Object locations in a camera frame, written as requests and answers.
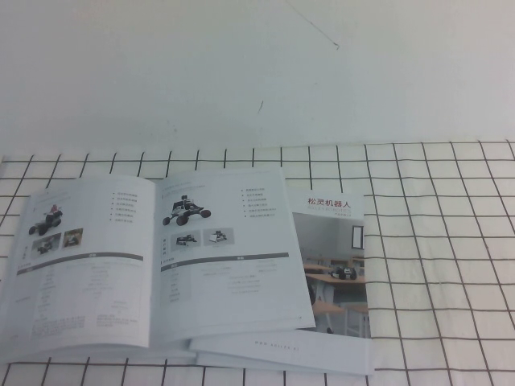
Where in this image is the white product catalogue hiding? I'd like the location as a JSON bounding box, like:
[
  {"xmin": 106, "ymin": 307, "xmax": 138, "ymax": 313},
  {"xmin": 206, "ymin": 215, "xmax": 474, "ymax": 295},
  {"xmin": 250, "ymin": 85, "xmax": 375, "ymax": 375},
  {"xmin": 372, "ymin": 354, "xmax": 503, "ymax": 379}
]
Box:
[{"xmin": 0, "ymin": 166, "xmax": 315, "ymax": 359}]

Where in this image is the closed catalogue with classroom cover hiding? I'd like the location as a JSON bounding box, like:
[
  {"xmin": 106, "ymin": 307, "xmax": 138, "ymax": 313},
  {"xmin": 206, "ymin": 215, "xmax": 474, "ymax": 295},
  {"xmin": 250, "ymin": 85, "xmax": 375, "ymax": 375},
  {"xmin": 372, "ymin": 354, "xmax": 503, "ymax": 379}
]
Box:
[{"xmin": 187, "ymin": 184, "xmax": 374, "ymax": 366}]

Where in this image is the white black-grid tablecloth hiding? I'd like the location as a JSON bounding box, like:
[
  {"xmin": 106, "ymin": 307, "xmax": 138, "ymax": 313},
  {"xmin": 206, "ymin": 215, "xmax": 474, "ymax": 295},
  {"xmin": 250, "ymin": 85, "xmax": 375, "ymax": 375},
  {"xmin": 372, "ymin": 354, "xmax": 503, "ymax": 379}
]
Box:
[{"xmin": 0, "ymin": 140, "xmax": 515, "ymax": 386}]

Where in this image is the white booklet under catalogue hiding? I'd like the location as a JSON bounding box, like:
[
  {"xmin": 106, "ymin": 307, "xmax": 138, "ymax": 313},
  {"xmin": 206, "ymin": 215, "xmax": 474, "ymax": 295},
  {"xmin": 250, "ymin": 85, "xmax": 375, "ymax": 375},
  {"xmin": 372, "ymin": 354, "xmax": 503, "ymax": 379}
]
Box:
[{"xmin": 195, "ymin": 352, "xmax": 377, "ymax": 378}]

